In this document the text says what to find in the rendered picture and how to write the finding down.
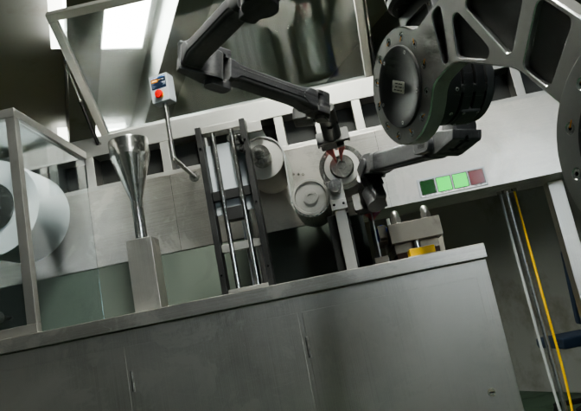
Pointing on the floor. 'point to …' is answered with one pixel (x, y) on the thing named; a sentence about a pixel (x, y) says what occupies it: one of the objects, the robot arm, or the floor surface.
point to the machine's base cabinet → (292, 355)
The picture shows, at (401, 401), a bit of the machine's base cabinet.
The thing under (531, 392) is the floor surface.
